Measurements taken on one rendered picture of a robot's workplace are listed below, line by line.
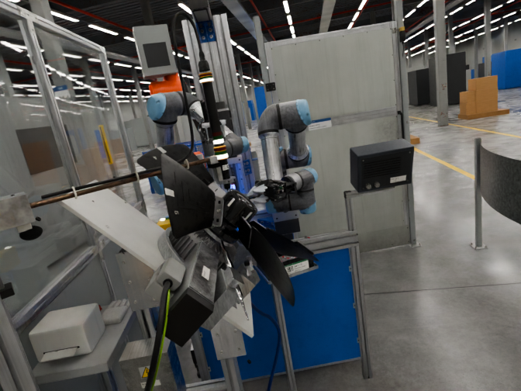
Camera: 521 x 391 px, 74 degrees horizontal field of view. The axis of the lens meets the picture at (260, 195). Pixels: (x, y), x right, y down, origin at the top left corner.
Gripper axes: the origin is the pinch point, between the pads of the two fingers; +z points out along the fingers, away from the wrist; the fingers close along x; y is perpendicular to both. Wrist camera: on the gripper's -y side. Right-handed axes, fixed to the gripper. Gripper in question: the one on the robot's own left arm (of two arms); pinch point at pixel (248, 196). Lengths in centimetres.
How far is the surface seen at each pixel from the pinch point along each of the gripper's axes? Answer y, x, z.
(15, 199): 3, -22, 71
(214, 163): 3.5, -17.5, 15.5
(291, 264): 9.3, 31.8, -11.3
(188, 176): 18.2, -19.7, 33.5
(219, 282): 30.4, 7.2, 36.3
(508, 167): 43, 25, -173
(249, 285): 19.4, 21.6, 18.9
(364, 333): 17, 89, -52
